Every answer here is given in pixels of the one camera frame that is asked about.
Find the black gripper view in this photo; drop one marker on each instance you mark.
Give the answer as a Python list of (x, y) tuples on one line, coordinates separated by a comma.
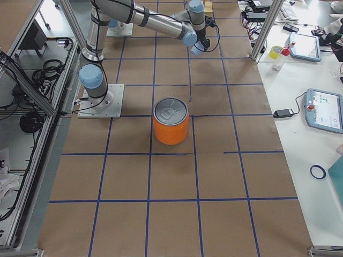
[(206, 43)]

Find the light blue plastic cup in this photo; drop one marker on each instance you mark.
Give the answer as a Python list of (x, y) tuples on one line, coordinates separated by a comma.
[(197, 49)]

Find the yellow tape roll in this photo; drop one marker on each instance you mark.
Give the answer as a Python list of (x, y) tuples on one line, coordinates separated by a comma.
[(275, 52)]

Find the red capped squeeze bottle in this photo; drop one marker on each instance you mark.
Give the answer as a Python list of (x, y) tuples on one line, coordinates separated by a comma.
[(285, 51)]

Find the orange tin can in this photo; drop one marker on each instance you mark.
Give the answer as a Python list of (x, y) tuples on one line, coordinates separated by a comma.
[(170, 121)]

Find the blue teach pendant far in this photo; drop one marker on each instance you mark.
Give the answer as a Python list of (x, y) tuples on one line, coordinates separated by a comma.
[(305, 47)]

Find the blue teach pendant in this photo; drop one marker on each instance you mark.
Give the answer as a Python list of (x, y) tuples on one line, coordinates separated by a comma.
[(305, 47), (323, 110)]

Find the black power adapter brick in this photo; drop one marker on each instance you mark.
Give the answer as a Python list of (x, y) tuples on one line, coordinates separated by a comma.
[(283, 113)]

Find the blue teach pendant near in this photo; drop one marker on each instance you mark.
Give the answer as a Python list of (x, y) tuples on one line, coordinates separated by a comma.
[(323, 110)]

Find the teal board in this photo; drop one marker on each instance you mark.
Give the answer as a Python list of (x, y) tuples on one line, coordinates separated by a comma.
[(335, 175)]

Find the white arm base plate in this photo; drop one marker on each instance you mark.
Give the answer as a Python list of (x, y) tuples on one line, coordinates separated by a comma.
[(111, 106)]

